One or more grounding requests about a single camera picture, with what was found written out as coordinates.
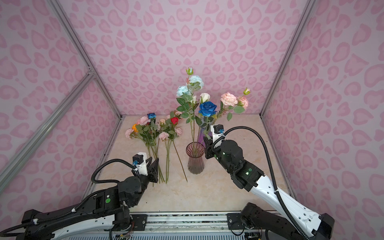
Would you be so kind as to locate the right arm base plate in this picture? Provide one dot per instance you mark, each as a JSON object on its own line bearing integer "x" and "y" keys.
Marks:
{"x": 236, "y": 221}

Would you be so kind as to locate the light blue rose stem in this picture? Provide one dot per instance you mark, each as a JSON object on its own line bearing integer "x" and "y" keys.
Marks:
{"x": 188, "y": 101}

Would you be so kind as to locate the blue purple glass vase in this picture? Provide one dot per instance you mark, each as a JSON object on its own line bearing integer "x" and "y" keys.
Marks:
{"x": 204, "y": 132}

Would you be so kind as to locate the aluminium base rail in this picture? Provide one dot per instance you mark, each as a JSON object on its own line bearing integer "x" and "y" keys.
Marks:
{"x": 186, "y": 225}

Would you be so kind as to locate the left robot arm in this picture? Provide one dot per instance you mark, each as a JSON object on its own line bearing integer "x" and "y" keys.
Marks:
{"x": 107, "y": 209}

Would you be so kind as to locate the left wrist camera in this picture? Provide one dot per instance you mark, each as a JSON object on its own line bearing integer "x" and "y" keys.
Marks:
{"x": 140, "y": 164}

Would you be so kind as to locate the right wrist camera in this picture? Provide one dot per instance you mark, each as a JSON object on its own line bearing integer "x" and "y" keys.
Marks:
{"x": 217, "y": 134}

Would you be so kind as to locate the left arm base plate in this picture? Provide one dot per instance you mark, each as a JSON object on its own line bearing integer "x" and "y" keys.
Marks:
{"x": 135, "y": 222}

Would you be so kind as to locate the diagonal aluminium frame bar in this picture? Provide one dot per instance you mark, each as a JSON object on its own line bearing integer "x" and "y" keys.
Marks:
{"x": 19, "y": 160}

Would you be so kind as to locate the pink rose stem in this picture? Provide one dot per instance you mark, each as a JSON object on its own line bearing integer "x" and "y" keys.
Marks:
{"x": 232, "y": 104}

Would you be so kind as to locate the maroon grey glass vase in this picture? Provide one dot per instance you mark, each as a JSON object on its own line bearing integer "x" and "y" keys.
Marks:
{"x": 195, "y": 159}

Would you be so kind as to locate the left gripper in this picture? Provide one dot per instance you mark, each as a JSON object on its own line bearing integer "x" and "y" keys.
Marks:
{"x": 149, "y": 172}

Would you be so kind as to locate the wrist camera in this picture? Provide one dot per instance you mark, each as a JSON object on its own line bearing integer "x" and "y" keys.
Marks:
{"x": 140, "y": 164}
{"x": 217, "y": 134}

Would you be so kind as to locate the white rose stem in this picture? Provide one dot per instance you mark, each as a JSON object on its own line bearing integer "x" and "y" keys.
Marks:
{"x": 204, "y": 97}

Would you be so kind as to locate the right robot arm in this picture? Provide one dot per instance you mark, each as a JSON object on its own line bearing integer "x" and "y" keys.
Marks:
{"x": 294, "y": 222}

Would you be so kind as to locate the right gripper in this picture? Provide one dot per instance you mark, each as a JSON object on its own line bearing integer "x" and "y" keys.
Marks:
{"x": 212, "y": 147}

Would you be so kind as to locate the dark blue rose stem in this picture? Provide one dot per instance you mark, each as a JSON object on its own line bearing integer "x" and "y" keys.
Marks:
{"x": 206, "y": 114}

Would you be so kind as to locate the red rose stem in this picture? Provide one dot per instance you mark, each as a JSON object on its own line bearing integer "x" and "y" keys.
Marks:
{"x": 170, "y": 131}

